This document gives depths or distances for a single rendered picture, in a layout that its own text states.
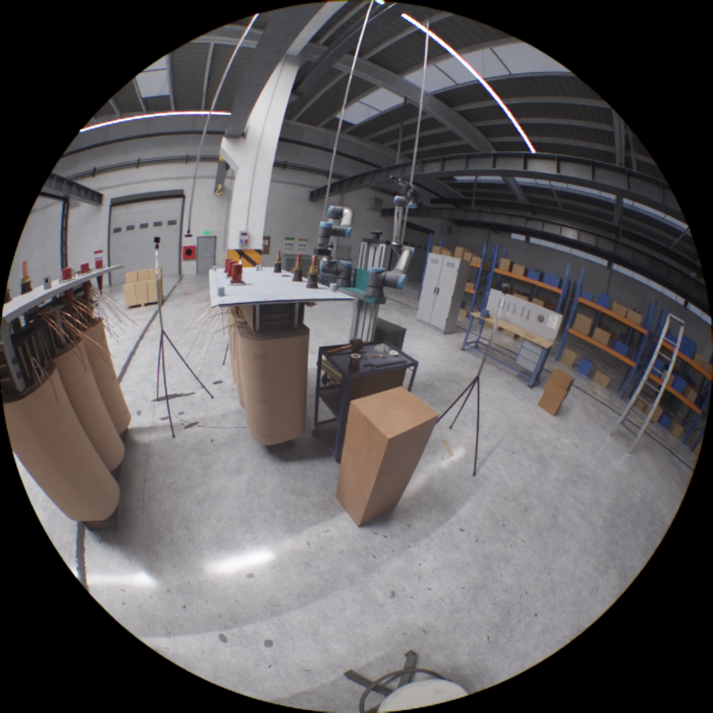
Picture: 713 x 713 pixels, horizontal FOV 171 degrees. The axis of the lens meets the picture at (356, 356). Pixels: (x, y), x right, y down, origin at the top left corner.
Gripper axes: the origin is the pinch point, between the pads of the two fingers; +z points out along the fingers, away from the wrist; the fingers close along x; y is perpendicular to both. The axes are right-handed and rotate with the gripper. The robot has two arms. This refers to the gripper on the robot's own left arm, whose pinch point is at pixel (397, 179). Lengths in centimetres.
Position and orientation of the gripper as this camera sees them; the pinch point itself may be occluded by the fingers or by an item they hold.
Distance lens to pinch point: 247.7
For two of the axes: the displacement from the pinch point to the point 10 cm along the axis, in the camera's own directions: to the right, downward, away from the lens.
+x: 4.6, 7.1, -5.3
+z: -7.5, -0.2, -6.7
